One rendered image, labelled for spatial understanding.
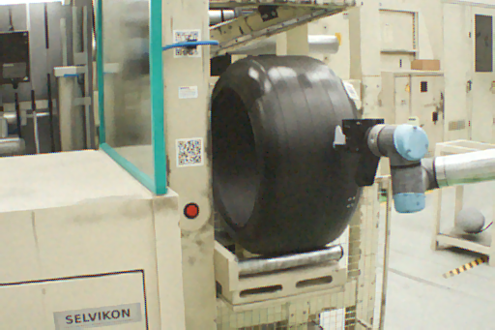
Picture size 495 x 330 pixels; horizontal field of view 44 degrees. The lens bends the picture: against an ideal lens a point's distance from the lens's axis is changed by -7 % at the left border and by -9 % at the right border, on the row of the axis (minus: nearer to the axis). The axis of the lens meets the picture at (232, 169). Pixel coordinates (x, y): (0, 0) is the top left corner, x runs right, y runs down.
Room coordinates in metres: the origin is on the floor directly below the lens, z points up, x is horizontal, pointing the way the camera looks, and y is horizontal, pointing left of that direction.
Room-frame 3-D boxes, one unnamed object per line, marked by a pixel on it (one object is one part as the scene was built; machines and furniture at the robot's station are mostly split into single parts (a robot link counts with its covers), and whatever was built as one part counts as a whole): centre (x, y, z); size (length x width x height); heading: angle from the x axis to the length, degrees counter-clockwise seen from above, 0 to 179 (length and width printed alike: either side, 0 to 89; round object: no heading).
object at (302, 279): (1.78, -0.15, 0.83); 0.36 x 0.09 x 0.06; 110
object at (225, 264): (1.85, 0.07, 0.90); 0.40 x 0.03 x 0.10; 20
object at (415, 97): (6.65, -1.77, 0.62); 0.91 x 0.58 x 1.25; 125
